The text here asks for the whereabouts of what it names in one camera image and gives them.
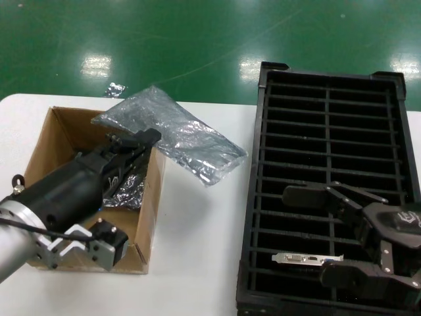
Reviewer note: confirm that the black slotted plastic container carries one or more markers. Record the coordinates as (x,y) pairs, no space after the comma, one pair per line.
(330,131)

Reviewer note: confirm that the bagged graphics card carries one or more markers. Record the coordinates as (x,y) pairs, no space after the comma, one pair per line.
(131,194)

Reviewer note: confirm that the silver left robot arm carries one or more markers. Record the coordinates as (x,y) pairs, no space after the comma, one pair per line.
(13,240)

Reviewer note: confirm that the graphics card with metal bracket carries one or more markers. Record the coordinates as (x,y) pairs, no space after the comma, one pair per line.
(306,258)

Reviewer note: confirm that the left wrist camera silver mount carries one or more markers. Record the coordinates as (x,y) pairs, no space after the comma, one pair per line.
(105,253)

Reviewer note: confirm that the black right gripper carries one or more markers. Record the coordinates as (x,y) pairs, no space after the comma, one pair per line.
(401,227)

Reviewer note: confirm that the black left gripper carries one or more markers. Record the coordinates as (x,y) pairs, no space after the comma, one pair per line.
(65,194)

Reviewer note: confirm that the grey antistatic plastic bag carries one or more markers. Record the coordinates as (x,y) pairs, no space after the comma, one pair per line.
(184,141)

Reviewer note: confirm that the brown cardboard box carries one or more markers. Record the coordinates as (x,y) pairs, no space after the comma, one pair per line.
(65,131)

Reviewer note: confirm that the crumpled foil scrap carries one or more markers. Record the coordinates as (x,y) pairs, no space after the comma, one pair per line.
(113,89)

